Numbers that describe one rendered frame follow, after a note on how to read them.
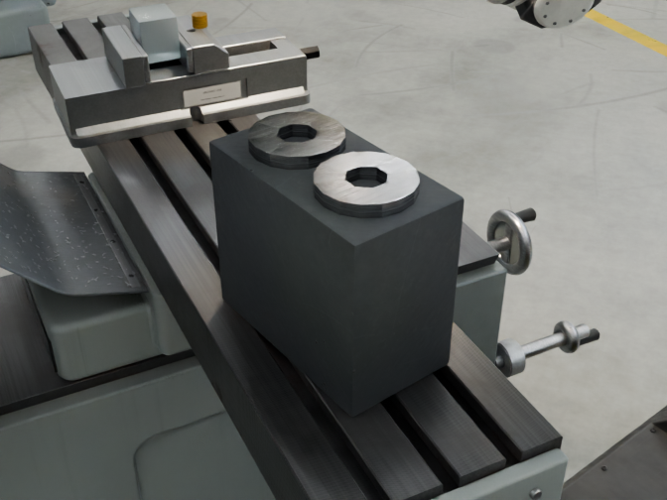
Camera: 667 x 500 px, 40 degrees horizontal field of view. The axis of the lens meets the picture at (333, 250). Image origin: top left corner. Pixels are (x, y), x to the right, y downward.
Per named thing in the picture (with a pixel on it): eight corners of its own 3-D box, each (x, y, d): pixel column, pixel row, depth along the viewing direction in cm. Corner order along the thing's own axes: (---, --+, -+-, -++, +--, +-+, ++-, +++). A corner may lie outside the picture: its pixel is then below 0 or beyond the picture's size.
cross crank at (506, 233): (506, 246, 167) (513, 190, 161) (546, 281, 159) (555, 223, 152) (432, 269, 162) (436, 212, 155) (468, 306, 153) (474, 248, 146)
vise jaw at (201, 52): (202, 38, 137) (200, 12, 134) (229, 68, 127) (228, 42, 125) (164, 44, 135) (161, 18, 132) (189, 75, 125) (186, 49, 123)
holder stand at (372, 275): (314, 259, 102) (311, 93, 90) (451, 364, 87) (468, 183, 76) (220, 299, 96) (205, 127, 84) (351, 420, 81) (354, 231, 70)
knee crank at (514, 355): (585, 328, 162) (590, 302, 159) (606, 348, 158) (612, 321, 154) (480, 365, 154) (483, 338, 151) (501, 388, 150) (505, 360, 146)
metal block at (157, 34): (169, 43, 132) (165, 2, 128) (181, 58, 127) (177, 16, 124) (133, 49, 130) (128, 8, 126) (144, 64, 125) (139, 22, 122)
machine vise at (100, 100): (275, 65, 146) (273, -2, 139) (313, 102, 134) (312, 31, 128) (53, 105, 134) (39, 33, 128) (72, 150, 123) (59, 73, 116)
